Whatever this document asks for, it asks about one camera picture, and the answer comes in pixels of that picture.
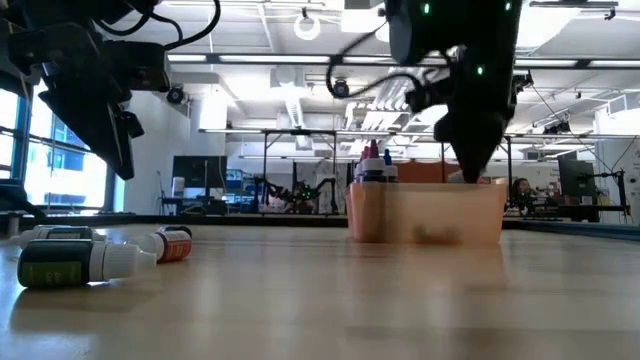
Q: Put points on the orange translucent plastic bin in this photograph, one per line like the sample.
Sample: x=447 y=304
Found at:
x=450 y=210

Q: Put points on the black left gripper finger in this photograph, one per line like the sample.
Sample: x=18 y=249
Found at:
x=95 y=125
x=132 y=125

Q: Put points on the large window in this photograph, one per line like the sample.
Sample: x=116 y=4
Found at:
x=65 y=190

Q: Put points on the black background stand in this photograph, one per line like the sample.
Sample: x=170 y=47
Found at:
x=580 y=214

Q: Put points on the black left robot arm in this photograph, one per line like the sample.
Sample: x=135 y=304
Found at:
x=30 y=20

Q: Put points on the small bottle green label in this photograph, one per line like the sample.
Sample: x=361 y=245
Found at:
x=55 y=262

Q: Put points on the small grey post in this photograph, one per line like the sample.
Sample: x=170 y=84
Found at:
x=13 y=225

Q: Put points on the person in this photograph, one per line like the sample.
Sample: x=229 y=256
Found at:
x=521 y=190

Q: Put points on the orange partition panel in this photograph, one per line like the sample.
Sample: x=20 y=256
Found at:
x=425 y=172

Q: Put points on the black background screen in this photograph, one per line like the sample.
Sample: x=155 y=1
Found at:
x=200 y=172

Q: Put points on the dark background monitor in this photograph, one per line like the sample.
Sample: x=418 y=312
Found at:
x=575 y=180

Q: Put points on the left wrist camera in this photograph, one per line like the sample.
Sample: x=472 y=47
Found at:
x=140 y=67

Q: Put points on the small bottle dark label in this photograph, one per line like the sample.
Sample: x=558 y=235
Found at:
x=70 y=234

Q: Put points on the small black hanging camera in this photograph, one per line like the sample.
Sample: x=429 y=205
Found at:
x=557 y=128

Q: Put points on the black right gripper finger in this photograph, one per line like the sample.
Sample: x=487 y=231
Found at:
x=472 y=157

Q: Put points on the small bottle black label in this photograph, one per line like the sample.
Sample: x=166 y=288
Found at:
x=175 y=228

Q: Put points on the small bottle orange label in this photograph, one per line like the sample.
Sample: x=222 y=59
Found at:
x=175 y=247

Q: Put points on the white ceiling light fixture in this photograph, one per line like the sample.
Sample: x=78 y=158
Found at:
x=362 y=20

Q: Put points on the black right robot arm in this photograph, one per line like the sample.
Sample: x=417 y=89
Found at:
x=450 y=25

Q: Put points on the large dark bottle red tip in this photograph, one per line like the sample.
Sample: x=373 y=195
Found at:
x=373 y=172

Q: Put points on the white ceiling vent unit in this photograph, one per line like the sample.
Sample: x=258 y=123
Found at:
x=622 y=106

